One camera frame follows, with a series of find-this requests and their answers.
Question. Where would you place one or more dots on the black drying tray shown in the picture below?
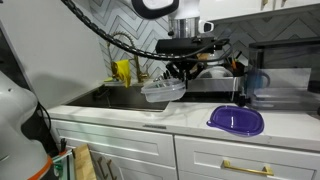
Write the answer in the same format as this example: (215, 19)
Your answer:
(206, 97)

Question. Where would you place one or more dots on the gold cabinet knob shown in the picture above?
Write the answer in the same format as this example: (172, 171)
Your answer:
(264, 3)
(284, 2)

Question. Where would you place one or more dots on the white sink base cabinet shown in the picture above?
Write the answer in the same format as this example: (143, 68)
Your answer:
(116, 143)

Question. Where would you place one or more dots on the white tall side panel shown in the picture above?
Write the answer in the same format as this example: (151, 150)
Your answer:
(50, 50)

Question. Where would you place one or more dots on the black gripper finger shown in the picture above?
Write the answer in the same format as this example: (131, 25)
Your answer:
(172, 73)
(185, 76)

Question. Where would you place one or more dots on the gold spring kitchen faucet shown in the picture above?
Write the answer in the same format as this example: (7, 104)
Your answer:
(136, 66)

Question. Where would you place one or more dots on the white bowl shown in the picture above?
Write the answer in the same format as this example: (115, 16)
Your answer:
(216, 71)

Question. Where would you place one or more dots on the clear plastic lunch box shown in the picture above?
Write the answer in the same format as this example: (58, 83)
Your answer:
(161, 91)

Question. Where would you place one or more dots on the yellow rubber glove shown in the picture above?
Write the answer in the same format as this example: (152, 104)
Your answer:
(122, 71)

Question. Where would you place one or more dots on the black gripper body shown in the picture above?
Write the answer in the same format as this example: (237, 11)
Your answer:
(185, 63)

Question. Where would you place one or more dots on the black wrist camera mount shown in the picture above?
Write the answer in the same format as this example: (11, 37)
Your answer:
(186, 46)

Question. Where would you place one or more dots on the purple lunch box lid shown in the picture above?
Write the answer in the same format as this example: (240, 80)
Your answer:
(235, 120)

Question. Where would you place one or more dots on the teal metal frame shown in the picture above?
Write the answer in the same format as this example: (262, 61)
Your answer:
(63, 166)

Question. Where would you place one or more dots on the black dispenser spigot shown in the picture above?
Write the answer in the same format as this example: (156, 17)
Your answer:
(243, 100)

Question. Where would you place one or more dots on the dark sink caddy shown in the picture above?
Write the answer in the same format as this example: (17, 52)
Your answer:
(101, 94)

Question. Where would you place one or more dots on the wooden board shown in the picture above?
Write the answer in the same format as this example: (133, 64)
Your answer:
(83, 163)

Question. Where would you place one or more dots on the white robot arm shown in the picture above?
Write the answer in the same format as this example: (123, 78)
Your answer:
(186, 10)

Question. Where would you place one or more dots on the white drawer base cabinet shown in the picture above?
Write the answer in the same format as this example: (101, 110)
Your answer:
(206, 156)

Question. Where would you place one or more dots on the black utensil caddy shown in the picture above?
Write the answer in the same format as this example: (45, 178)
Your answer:
(238, 70)

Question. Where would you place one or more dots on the dark steel kitchen sink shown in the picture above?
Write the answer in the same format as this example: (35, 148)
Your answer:
(126, 100)

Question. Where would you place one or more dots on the white upper cabinet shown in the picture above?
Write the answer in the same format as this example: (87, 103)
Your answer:
(233, 8)

